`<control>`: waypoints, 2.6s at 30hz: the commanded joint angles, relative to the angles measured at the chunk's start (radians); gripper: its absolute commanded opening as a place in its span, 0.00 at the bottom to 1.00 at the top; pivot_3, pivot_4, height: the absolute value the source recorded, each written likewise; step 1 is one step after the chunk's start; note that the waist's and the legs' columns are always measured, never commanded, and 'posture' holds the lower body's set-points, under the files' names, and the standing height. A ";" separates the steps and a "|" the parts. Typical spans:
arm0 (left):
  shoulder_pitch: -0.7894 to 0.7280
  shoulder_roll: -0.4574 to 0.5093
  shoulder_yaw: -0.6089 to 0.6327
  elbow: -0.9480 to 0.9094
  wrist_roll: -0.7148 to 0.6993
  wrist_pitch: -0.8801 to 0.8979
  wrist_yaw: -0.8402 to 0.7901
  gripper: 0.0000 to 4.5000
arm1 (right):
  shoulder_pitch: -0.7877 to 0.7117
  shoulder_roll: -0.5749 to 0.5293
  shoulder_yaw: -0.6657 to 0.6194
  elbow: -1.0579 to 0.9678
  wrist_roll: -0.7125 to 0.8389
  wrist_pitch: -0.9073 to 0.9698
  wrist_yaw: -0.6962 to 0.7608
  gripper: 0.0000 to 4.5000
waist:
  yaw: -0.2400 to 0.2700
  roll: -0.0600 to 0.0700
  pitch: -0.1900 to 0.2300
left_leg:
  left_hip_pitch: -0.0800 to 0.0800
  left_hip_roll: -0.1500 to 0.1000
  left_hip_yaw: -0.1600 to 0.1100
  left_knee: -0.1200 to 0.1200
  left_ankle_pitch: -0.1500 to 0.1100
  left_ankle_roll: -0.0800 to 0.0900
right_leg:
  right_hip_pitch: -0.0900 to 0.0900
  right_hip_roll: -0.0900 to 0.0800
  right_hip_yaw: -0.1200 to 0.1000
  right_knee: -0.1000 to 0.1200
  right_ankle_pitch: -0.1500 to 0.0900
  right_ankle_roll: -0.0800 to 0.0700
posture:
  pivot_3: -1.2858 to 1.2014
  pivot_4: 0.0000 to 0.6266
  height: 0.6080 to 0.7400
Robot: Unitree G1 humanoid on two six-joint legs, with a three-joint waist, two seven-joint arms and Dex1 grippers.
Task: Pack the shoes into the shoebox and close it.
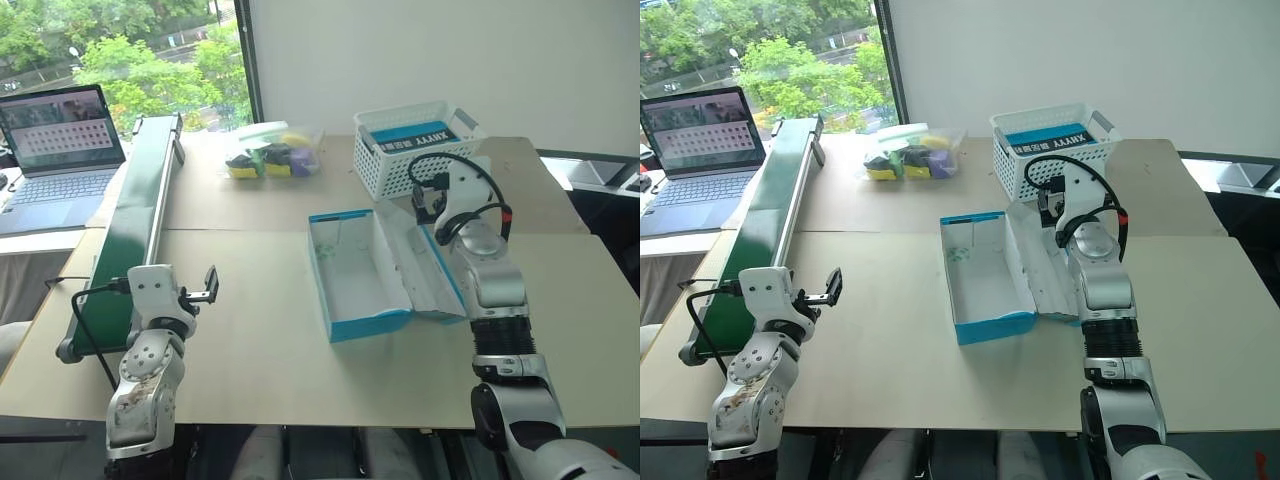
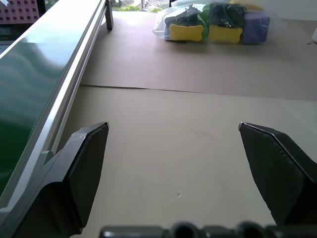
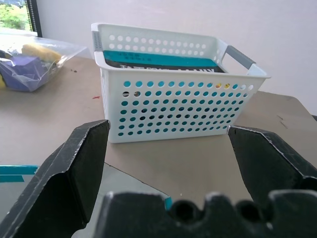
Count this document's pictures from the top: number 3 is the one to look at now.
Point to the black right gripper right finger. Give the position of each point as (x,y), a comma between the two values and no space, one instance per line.
(270,161)

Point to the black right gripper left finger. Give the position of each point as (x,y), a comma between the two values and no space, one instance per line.
(64,178)

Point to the teal and black packet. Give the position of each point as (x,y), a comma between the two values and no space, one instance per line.
(161,62)

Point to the purple item in bag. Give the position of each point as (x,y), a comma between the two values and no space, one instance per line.
(22,72)

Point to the white perforated plastic basket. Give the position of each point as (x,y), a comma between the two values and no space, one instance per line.
(173,99)

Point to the clear plastic bag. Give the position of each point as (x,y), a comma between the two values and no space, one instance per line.
(32,64)

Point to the yellow item in bag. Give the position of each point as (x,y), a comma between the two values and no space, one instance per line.
(42,52)

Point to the black window frame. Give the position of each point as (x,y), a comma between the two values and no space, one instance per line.
(34,16)

